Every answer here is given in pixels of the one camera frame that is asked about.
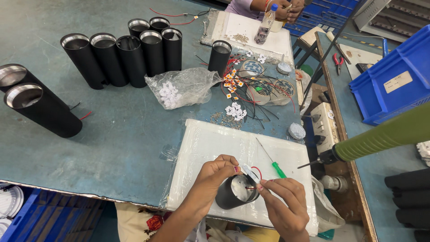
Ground person's right hand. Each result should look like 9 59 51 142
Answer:
256 178 310 242

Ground person's left hand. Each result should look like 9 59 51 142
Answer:
186 154 242 218

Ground small white LED board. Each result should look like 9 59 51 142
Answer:
241 164 261 184

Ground short black lamp housing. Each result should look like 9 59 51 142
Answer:
215 174 261 210

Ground crumpled white plastic bag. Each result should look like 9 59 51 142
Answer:
311 175 346 233

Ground plastic-wrapped white foam pad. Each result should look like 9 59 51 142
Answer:
166 119 319 236

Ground white pipe fitting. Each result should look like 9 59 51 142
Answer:
319 175 348 193

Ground person's floral clothing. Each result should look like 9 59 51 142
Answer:
114 201 281 242

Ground pile of small metal screws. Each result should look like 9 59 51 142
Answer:
210 112 243 130

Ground round grey-white lid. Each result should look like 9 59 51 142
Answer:
288 122 306 140

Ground loose pile of white clips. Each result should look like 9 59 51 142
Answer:
225 102 248 122

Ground white power socket board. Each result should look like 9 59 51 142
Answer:
310 102 340 155

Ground white plastic clips in bag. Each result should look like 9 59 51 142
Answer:
159 81 183 109

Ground clear plastic bag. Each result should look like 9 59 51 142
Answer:
144 67 223 110

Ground tape roll holding screws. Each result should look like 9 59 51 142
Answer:
246 82 275 106
272 79 296 105

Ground green electric screwdriver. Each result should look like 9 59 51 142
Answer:
297 102 430 169

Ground stack of black foam tubes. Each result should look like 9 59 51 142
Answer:
384 168 430 242

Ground slim black cylinder housing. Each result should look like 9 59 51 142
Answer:
208 40 232 87

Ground tape roll with blue print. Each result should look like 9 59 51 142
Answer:
239 59 266 78

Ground scattered white star clips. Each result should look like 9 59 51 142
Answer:
245 50 267 65

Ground white paste tub with stick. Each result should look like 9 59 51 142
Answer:
276 54 292 75

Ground cluster of black lamp tubes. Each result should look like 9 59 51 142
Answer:
60 17 183 90

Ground white lumpy part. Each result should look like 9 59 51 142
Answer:
416 140 430 167

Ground heap of brass screws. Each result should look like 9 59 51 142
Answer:
233 32 250 45

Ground blue crate with white discs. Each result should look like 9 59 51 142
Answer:
0 183 105 242

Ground white foam work pad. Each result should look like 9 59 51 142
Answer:
200 10 295 65

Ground flat white board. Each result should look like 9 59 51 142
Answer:
339 43 384 80

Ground thin black hanging rod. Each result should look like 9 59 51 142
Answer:
300 0 364 109

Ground blue storage bin with label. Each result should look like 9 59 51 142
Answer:
348 24 430 127

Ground clear bottle with blue cap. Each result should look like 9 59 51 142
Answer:
254 3 279 45

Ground wooden stool with white box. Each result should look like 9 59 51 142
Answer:
292 26 327 69

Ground wide black cylinder housing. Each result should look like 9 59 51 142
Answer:
0 63 46 93
4 83 83 138

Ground stack of blue crates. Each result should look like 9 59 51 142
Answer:
283 0 361 38

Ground white metal rack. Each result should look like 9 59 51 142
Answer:
354 0 430 43

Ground green-handled thin screwdriver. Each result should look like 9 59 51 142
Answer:
255 137 288 179

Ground bundle of wired LED chips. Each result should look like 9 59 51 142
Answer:
195 53 297 130

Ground red-handled pliers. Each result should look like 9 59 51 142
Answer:
332 52 345 76

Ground long red wire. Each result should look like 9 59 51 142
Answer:
149 7 199 26

